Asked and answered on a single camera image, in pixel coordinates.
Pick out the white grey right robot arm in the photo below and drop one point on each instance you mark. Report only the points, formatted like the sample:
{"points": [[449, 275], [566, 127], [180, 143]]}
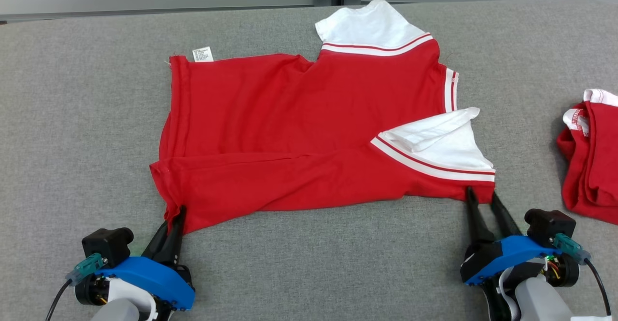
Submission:
{"points": [[536, 297]]}

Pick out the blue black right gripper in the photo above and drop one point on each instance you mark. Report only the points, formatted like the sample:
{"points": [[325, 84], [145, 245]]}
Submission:
{"points": [[507, 256]]}

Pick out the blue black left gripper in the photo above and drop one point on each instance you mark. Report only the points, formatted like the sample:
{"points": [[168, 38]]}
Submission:
{"points": [[154, 277]]}

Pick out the red white basketball jersey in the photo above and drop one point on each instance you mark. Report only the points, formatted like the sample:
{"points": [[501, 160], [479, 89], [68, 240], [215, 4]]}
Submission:
{"points": [[289, 118]]}

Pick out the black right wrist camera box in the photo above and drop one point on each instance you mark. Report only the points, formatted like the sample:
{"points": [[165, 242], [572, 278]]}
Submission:
{"points": [[548, 227]]}

